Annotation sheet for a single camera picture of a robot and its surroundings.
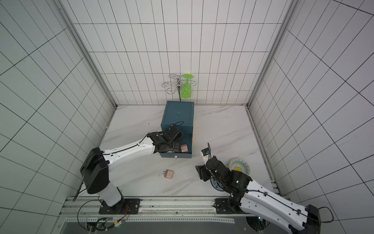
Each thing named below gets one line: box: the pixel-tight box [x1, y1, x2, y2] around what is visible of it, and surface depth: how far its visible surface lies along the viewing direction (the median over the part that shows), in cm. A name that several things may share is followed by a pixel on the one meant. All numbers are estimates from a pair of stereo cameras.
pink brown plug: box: [180, 143, 188, 153], surface depth 85 cm
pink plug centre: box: [162, 169, 174, 179], surface depth 84 cm
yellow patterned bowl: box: [228, 157, 251, 176], surface depth 87 cm
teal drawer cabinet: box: [160, 100, 195, 145], surface depth 87 cm
